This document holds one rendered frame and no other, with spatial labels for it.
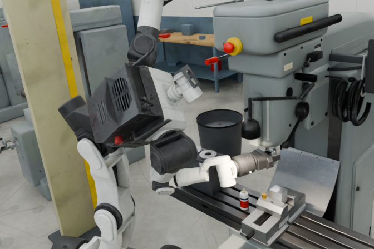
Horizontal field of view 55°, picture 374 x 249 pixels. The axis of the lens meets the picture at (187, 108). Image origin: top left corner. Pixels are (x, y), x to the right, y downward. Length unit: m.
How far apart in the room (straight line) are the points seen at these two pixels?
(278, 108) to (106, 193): 0.82
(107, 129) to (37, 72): 1.48
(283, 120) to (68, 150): 1.92
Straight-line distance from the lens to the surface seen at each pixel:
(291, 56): 1.36
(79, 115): 1.52
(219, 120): 3.90
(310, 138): 1.95
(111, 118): 1.29
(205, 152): 1.89
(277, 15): 1.24
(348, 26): 1.83
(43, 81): 2.75
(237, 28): 1.26
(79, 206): 3.20
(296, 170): 2.00
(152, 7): 1.49
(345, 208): 2.08
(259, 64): 1.35
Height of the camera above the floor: 2.00
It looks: 20 degrees down
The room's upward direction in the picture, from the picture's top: 5 degrees counter-clockwise
